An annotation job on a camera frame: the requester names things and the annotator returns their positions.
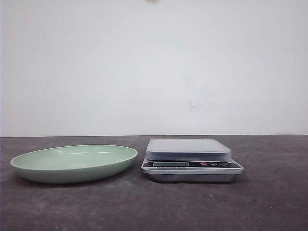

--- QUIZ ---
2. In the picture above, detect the yellow corn cob piece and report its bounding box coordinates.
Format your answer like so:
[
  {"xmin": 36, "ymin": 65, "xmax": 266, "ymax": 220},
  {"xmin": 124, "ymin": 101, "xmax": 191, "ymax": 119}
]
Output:
[{"xmin": 146, "ymin": 0, "xmax": 159, "ymax": 4}]

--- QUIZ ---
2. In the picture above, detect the silver digital kitchen scale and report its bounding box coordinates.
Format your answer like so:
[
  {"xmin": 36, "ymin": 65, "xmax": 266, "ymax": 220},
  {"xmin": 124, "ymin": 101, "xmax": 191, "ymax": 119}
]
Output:
[{"xmin": 141, "ymin": 138, "xmax": 244, "ymax": 182}]

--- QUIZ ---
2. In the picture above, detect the light green oval plate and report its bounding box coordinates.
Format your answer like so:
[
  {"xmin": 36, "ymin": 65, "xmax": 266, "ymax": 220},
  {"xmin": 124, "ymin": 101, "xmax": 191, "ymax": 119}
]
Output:
[{"xmin": 10, "ymin": 144, "xmax": 138, "ymax": 184}]

